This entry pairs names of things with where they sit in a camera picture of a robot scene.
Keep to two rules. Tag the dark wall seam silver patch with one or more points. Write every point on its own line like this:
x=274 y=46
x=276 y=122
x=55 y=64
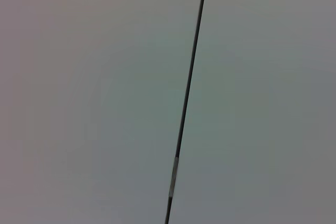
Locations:
x=191 y=58

